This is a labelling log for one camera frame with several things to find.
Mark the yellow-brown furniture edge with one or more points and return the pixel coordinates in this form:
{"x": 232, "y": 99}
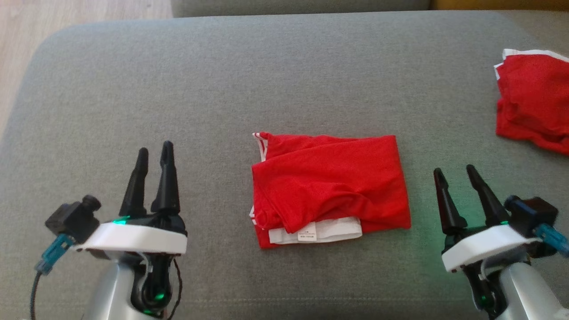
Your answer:
{"x": 498, "y": 3}

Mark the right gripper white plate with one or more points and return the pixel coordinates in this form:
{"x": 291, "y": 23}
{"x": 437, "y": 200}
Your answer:
{"x": 484, "y": 246}

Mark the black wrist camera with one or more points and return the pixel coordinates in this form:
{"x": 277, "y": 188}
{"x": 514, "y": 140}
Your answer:
{"x": 73, "y": 218}
{"x": 533, "y": 213}

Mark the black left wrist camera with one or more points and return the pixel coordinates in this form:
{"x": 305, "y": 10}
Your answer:
{"x": 73, "y": 218}

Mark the red garment with white band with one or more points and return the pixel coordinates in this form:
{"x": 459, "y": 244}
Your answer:
{"x": 538, "y": 102}

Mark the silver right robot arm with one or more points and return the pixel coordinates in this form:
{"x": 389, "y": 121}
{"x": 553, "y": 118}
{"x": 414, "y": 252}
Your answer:
{"x": 524, "y": 293}

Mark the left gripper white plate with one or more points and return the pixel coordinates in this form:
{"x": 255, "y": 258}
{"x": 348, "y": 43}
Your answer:
{"x": 138, "y": 238}

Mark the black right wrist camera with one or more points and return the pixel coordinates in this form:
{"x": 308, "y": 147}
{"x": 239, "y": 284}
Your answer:
{"x": 533, "y": 213}

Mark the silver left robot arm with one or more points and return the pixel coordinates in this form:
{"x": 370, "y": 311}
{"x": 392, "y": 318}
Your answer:
{"x": 111, "y": 289}

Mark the red jersey number 23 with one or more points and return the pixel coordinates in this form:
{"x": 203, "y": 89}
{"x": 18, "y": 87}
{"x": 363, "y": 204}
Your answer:
{"x": 329, "y": 182}

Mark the grey sofa seat cushion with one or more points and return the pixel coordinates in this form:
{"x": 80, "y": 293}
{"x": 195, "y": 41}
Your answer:
{"x": 266, "y": 80}

